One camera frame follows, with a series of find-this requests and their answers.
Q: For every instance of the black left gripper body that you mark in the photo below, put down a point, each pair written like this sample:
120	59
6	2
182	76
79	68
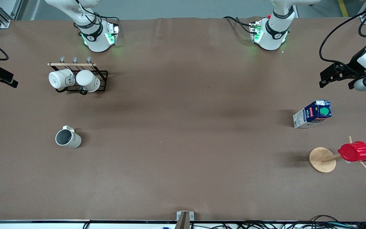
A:
357	63

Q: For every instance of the blue milk carton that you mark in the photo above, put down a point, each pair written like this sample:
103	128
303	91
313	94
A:
310	116

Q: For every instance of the white cup with grey inside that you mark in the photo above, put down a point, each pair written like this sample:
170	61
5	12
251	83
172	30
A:
71	141

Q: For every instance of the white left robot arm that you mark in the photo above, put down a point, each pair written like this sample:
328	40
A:
273	38

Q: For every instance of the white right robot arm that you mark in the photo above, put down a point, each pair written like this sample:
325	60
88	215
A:
95	41

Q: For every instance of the red ribbed cup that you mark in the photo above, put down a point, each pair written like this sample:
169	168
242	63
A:
356	152

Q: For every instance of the white mug with face print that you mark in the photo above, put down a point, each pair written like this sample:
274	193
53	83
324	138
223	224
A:
59	79

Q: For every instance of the plain white mug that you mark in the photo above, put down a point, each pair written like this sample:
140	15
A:
89	81

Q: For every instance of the wooden mug tree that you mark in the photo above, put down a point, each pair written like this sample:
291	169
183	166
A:
322	159

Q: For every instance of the brown table cover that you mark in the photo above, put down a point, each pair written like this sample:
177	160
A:
183	165

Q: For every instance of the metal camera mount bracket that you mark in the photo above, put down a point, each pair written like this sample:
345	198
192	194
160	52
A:
184	219

